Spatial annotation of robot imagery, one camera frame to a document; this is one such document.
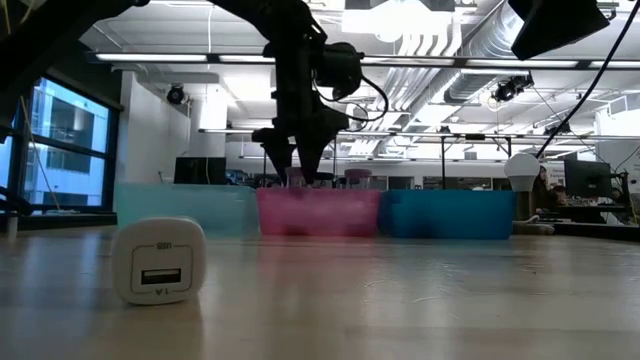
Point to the black ceiling spotlight cluster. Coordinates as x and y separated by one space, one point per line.
510 89
557 129

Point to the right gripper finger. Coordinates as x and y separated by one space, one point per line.
555 22

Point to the lavender hourglass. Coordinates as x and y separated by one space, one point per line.
297 172

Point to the person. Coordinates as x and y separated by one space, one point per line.
542 190
561 196

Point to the pink translucent plastic bin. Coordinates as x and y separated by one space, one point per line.
320 212

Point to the white ceiling pipes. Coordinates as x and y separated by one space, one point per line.
400 95

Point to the silver air duct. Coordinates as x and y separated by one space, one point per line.
490 35

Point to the brown bulb socket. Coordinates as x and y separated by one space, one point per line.
526 205

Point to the white light bulb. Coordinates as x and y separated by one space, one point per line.
521 170

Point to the white USB charger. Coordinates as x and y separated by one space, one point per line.
160 260

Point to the black box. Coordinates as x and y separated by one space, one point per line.
200 171

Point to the long ceiling light strip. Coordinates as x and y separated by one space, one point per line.
150 58

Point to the small white post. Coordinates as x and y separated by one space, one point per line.
12 225

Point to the blue plastic bin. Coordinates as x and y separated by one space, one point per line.
450 215

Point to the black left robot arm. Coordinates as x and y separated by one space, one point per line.
50 40

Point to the green translucent plastic bin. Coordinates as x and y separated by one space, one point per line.
175 210

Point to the large black-framed window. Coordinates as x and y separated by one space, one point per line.
70 115

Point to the black computer monitor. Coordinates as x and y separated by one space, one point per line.
587 177

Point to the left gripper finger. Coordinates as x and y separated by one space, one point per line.
277 147
312 150

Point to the mauve-capped hourglass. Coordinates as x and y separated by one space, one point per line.
357 174

